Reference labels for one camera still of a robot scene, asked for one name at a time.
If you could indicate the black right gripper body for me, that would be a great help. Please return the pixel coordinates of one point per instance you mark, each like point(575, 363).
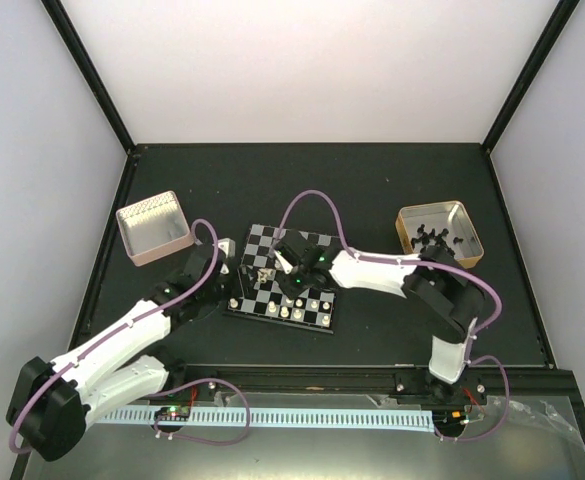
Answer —
point(293, 290)

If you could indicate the pink metal tin box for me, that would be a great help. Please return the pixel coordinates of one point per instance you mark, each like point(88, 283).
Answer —
point(153, 228)

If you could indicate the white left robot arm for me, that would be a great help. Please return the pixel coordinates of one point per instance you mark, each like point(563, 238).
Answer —
point(55, 402)

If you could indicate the pile of black chess pieces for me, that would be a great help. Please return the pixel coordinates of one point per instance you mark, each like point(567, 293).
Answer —
point(425, 238)

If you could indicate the pile of white chess pieces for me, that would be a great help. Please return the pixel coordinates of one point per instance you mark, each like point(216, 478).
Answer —
point(265, 274)

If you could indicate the black frame post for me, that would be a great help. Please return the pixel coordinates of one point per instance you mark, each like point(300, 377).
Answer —
point(61, 20)
point(554, 27)

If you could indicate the gold metal tin tray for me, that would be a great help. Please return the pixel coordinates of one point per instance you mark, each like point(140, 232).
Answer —
point(446, 224)

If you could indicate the black frame post right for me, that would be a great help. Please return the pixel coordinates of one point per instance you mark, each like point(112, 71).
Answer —
point(554, 27)

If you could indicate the black and white chessboard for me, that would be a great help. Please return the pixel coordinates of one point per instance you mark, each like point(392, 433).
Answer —
point(258, 295)

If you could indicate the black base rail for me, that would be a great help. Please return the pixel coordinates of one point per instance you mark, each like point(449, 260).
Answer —
point(409, 384)

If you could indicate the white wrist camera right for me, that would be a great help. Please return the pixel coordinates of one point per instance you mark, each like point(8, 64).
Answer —
point(282, 263)

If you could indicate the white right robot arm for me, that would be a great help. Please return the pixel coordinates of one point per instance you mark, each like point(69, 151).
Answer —
point(445, 300)

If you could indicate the light blue slotted cable duct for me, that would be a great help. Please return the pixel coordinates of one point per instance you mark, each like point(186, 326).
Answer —
point(285, 418)

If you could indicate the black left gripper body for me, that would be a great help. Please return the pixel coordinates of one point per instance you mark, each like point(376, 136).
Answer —
point(230, 290)

